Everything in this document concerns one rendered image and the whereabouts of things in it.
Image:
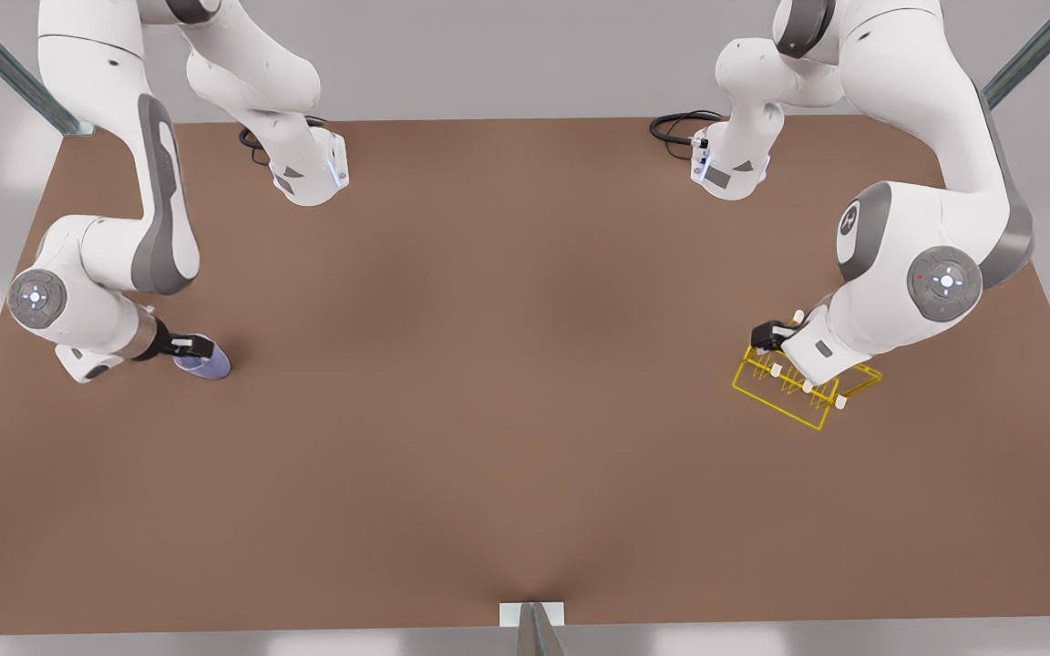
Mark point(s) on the lavender blue cup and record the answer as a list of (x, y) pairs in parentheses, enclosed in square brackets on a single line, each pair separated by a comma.
[(204, 362)]

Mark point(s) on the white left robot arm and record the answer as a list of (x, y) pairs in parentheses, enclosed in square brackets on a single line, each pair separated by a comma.
[(926, 228)]

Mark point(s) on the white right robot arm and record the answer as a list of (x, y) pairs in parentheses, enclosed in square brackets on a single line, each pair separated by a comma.
[(160, 182)]

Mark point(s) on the silver frame post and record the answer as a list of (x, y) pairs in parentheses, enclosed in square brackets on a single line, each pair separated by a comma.
[(10, 68), (534, 629), (1031, 50)]

